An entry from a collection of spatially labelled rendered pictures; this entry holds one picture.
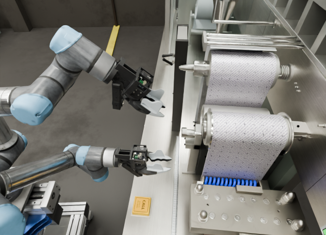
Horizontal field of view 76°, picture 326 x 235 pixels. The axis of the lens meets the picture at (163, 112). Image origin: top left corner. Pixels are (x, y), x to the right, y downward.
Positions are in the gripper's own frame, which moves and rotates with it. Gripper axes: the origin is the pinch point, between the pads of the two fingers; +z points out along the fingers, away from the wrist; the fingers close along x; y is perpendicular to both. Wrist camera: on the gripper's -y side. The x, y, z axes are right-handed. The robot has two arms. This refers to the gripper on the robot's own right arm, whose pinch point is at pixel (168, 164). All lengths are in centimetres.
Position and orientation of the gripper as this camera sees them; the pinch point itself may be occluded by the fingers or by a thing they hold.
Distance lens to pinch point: 84.4
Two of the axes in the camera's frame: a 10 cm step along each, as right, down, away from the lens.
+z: 10.0, 0.6, -0.6
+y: 0.0, -7.1, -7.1
